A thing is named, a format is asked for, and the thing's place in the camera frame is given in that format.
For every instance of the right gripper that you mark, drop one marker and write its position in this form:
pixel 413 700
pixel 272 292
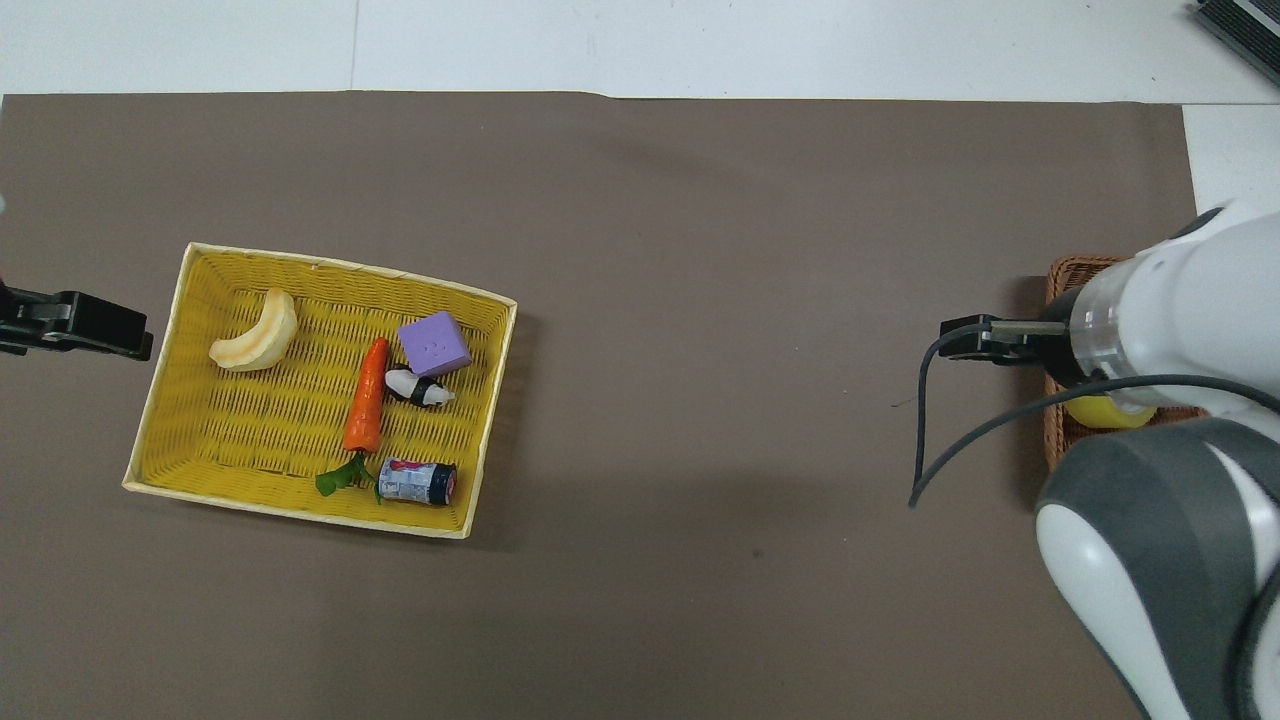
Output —
pixel 1062 350

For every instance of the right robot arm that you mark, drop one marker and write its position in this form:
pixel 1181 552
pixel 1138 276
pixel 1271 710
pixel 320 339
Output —
pixel 1200 290

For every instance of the brown wicker basket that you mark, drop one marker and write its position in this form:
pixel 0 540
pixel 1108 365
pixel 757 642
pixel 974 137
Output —
pixel 1078 268

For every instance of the yellow woven basket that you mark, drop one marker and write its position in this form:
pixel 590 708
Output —
pixel 220 430

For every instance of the yellow toy lemon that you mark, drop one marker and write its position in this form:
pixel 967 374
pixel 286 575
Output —
pixel 1100 413

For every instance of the purple cube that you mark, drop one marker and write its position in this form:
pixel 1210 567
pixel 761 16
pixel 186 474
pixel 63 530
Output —
pixel 435 343

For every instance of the black and white toy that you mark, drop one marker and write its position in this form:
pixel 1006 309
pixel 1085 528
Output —
pixel 415 387

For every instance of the small blue can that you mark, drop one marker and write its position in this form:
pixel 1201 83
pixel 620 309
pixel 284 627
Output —
pixel 412 481

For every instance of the orange toy carrot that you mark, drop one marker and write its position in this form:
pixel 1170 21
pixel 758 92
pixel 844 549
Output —
pixel 365 410

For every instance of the pale yellow melon slice toy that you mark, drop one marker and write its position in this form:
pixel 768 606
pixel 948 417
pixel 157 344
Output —
pixel 265 335

